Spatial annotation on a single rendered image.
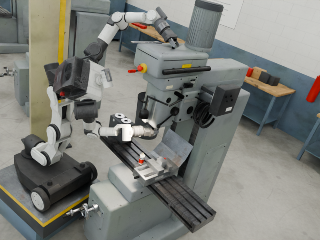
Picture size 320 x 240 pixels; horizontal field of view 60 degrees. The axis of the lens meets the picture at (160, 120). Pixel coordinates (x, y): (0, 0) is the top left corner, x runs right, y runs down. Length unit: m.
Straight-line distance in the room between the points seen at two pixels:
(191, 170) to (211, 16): 1.30
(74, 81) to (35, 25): 1.54
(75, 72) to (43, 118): 1.95
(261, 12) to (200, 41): 4.44
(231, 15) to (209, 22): 4.77
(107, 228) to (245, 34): 5.19
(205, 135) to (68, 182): 1.24
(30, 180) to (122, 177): 0.81
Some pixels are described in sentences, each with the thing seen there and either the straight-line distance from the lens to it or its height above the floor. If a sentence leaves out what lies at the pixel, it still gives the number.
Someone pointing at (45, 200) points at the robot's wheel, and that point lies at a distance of 2.49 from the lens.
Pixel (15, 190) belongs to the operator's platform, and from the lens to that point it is 2.82.
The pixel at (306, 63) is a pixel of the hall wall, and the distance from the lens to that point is 5.96.
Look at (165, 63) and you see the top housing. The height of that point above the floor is 1.84.
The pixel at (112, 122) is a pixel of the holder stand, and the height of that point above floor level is 1.05.
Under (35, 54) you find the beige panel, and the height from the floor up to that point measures 1.25.
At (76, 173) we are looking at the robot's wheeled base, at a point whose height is 0.59.
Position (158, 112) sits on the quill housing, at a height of 1.45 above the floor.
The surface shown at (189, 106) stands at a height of 1.47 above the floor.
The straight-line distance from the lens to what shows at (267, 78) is 5.68.
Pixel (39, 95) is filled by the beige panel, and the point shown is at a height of 0.74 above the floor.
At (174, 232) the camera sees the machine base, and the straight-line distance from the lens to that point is 2.91.
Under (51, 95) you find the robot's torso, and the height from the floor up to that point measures 1.35.
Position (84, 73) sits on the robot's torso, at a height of 1.64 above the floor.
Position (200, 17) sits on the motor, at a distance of 2.01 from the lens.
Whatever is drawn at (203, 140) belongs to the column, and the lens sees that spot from 2.36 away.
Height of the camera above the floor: 2.33
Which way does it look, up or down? 28 degrees down
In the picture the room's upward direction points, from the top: 14 degrees clockwise
